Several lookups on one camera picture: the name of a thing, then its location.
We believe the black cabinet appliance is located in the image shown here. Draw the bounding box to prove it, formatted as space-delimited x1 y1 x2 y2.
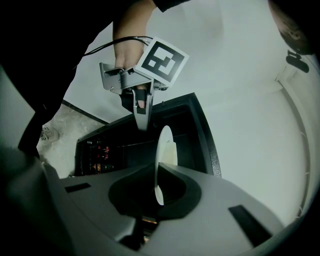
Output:
74 92 222 179

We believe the pale cream rectangular block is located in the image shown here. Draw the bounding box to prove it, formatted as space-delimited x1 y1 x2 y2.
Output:
163 141 178 166

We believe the person's black shirt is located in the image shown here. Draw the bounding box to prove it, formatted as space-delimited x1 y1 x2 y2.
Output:
14 0 192 160

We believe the white plate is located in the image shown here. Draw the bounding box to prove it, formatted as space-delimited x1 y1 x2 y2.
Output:
154 124 179 206

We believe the person's left forearm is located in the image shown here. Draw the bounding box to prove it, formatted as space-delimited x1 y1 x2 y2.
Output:
111 0 158 46

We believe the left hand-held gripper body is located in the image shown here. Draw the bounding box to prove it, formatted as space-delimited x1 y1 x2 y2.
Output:
99 36 190 96

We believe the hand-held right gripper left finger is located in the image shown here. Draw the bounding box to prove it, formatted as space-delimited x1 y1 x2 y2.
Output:
43 161 156 256

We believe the person's head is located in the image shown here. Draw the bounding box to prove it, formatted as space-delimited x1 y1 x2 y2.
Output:
267 0 317 56

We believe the gray sneaker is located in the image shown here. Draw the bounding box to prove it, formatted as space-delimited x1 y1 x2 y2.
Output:
39 126 61 142

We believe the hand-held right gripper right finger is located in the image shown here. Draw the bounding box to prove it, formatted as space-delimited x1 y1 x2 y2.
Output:
139 162 288 256

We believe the black head-worn camera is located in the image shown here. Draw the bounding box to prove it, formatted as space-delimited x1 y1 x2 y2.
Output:
285 49 310 74

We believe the person's left hand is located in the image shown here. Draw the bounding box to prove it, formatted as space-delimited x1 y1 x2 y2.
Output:
113 41 148 109

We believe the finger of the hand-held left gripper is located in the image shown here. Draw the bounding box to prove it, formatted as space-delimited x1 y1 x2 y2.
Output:
133 81 154 132
119 88 137 114

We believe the black cable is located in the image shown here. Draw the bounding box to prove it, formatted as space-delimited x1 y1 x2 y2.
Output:
83 36 153 57

